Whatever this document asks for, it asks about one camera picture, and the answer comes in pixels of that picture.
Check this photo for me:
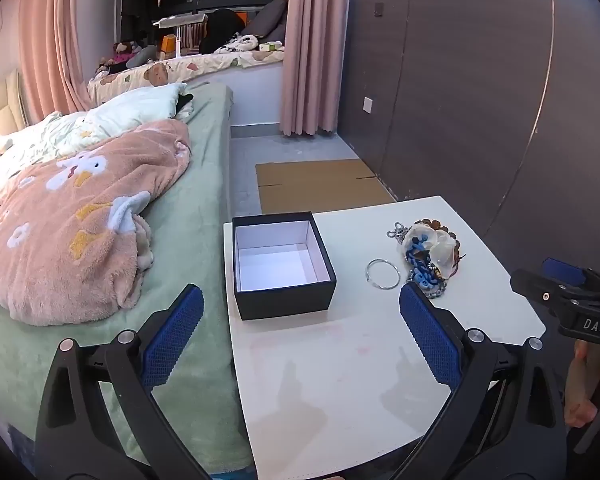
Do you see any beige headboard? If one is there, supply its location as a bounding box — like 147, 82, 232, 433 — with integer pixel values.
0, 70, 28, 141

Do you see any pile of plush toys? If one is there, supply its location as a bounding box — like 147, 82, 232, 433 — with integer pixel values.
97, 40, 158, 75

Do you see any silver bangle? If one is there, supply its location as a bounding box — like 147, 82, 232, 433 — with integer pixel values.
365, 258, 401, 291

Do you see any bed with green sheet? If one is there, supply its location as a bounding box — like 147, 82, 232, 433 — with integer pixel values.
0, 82, 253, 476

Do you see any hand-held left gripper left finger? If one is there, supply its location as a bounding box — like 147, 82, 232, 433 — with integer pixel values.
35, 284, 216, 480

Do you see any black bag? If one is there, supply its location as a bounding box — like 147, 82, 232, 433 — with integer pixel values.
200, 9, 246, 53

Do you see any pink curtain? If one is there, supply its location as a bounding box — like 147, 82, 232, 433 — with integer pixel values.
17, 0, 98, 123
279, 0, 351, 137

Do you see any white desk lamp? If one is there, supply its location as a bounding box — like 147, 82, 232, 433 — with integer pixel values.
152, 14, 206, 58

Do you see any grey pillow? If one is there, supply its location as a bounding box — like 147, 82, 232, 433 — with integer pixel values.
242, 0, 289, 43

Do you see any pale printed quilt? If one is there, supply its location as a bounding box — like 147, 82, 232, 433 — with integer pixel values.
0, 82, 188, 186

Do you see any person's right hand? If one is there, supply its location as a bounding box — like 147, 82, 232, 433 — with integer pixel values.
564, 339, 600, 429

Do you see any white spotted plush toy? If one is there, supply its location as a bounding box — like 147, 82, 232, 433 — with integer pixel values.
212, 32, 261, 56

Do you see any black box with white inside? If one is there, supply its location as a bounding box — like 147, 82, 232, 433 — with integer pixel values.
231, 211, 338, 322

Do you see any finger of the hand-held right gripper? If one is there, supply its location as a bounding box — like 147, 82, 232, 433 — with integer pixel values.
541, 257, 600, 297
510, 269, 581, 312

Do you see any printed window seat cushion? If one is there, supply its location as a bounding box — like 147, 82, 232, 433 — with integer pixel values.
87, 49, 286, 106

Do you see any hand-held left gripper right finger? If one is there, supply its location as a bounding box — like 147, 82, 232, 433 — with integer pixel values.
380, 281, 568, 480

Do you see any brown wooden bead bracelet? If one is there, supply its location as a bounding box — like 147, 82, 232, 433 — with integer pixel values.
412, 218, 462, 276

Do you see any silver chain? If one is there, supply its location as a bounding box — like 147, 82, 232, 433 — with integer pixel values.
386, 222, 411, 246

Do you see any white shell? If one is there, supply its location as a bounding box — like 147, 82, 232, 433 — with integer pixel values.
426, 240, 456, 279
404, 223, 437, 252

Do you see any flat brown cardboard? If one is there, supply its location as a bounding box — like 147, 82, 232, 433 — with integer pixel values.
255, 158, 396, 216

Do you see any pink fleece blanket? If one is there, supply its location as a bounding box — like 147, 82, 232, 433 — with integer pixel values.
0, 119, 192, 326

